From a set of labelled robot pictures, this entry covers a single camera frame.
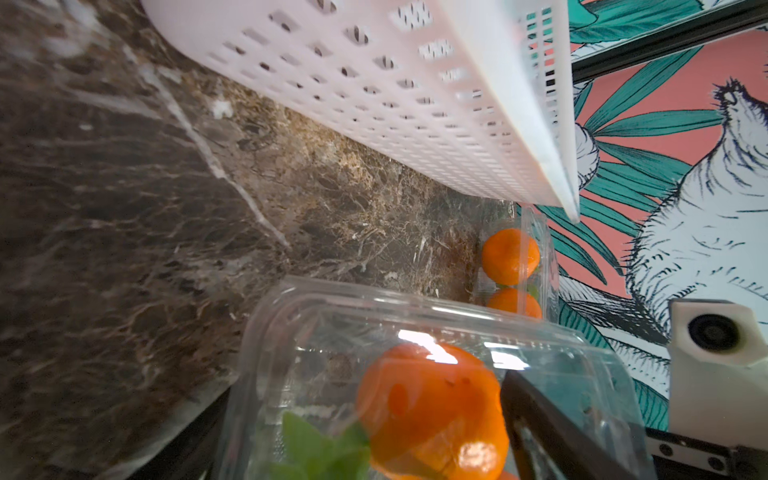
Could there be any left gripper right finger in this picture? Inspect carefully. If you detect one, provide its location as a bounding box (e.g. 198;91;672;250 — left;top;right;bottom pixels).
500;370;633;479

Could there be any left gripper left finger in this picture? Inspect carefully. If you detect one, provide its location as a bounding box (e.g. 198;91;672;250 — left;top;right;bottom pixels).
128;388;231;480

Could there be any upper orange with leaf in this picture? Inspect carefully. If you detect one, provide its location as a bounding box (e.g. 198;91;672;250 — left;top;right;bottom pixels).
355;343;509;479

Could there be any orange in right container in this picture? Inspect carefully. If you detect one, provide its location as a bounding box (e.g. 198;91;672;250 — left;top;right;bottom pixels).
481;228;541;286

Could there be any white plastic basket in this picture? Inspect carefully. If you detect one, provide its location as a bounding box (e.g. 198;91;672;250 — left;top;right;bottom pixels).
143;1;580;221

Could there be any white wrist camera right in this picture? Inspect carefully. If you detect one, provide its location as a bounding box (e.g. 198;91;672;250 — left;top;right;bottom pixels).
668;299;767;451

